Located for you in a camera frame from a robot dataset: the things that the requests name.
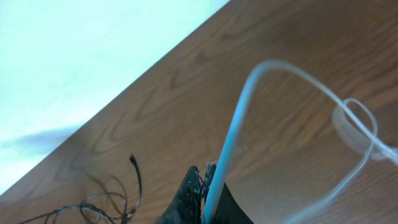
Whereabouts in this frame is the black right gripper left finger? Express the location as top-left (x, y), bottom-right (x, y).
top-left (155, 166), bottom-right (201, 224)

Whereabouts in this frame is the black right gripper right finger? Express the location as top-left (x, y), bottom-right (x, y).
top-left (203, 162), bottom-right (253, 224)

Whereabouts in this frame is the thin black cable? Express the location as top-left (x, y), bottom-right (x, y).
top-left (124, 154), bottom-right (143, 218)

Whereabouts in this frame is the black USB cable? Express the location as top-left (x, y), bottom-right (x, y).
top-left (18, 174), bottom-right (128, 224)

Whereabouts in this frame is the white USB cable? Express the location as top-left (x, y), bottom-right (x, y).
top-left (201, 59), bottom-right (398, 224)

